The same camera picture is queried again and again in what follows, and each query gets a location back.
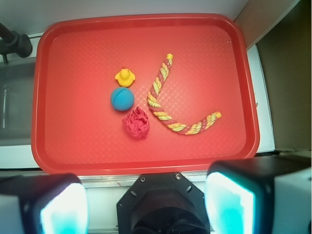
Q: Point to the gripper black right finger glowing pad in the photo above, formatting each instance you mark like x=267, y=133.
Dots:
x=260, y=195

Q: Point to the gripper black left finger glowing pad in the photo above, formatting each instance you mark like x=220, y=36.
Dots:
x=43, y=204

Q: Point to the crumpled red paper ball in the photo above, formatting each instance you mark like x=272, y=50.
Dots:
x=136, y=124

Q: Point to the blue rubber ball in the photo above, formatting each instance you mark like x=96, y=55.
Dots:
x=122, y=99

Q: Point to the red plastic tray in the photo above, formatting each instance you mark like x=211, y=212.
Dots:
x=192, y=80

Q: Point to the stainless steel sink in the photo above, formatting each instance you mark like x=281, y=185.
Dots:
x=16, y=100

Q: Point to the yellow rubber duck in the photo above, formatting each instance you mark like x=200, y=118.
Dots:
x=125, y=77

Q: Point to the black faucet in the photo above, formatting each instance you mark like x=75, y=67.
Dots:
x=12, y=42

